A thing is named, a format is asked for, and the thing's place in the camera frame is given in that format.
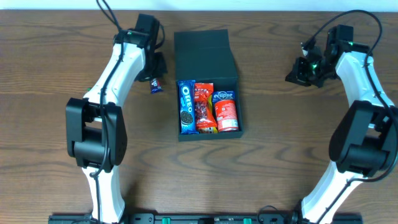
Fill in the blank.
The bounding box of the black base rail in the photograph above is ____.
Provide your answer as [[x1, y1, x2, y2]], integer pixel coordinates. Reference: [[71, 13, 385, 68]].
[[47, 213, 363, 224]]

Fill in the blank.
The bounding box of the red Pringles can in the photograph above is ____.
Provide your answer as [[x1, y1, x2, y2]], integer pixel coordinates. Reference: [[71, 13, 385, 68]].
[[215, 100, 239, 132]]

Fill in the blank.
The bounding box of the yellow Hacks candy bag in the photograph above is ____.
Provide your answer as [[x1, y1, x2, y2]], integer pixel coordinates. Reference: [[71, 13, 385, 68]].
[[197, 95, 218, 134]]

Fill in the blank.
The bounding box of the blue Oreo cookie pack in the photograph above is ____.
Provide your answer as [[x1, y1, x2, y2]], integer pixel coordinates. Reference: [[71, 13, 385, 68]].
[[178, 80, 198, 134]]

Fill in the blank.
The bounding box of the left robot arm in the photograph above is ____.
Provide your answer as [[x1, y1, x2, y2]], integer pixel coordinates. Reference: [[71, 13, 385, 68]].
[[65, 14, 167, 223]]

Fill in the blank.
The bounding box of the blue Eclipse mint pack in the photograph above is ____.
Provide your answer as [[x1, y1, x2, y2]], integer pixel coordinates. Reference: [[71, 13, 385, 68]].
[[212, 91, 235, 102]]

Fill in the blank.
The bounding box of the black box with hinged lid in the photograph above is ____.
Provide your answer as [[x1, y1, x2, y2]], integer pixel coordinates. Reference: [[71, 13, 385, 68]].
[[174, 30, 243, 141]]

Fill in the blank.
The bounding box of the red Hacks candy bag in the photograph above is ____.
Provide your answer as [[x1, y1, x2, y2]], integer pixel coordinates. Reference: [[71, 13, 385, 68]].
[[194, 83, 218, 134]]

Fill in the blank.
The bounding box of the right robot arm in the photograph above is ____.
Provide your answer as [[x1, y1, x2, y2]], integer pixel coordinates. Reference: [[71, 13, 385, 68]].
[[285, 25, 397, 223]]

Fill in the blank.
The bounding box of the dark blue chocolate bar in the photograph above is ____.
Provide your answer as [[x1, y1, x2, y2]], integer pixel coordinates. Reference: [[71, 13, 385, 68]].
[[150, 78, 163, 94]]

